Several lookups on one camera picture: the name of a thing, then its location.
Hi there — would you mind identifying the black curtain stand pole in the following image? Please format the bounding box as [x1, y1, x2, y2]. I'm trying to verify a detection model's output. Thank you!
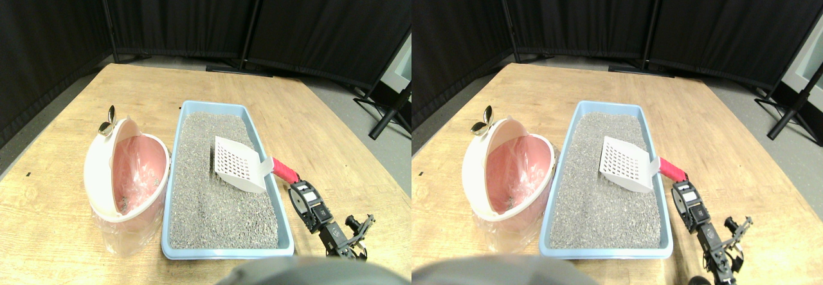
[495, 0, 519, 64]
[643, 0, 669, 68]
[241, 0, 267, 68]
[96, 0, 120, 64]

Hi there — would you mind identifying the thick black stand pole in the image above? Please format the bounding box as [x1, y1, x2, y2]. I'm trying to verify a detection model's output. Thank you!
[767, 63, 823, 140]
[368, 82, 412, 139]

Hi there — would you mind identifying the white bin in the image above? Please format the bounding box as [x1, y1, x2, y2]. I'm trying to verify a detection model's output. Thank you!
[462, 105, 557, 258]
[84, 105, 172, 257]

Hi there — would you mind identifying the blue litter tray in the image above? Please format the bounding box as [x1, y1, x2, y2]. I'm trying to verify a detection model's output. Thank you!
[539, 100, 674, 260]
[161, 100, 295, 260]

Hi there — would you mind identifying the white scoop with red handle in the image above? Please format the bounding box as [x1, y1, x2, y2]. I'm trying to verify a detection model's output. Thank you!
[599, 136, 689, 194]
[213, 136, 301, 194]

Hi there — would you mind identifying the black curtain stand foot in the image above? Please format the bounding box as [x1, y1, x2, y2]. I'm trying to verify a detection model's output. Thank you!
[206, 64, 275, 77]
[608, 64, 676, 78]

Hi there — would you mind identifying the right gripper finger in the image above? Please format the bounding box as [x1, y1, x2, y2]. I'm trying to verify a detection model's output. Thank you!
[671, 185, 691, 225]
[296, 180, 330, 229]
[287, 183, 308, 225]
[679, 180, 713, 230]

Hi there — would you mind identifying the white shelf unit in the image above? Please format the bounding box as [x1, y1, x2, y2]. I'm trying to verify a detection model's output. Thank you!
[781, 21, 823, 93]
[379, 34, 412, 97]

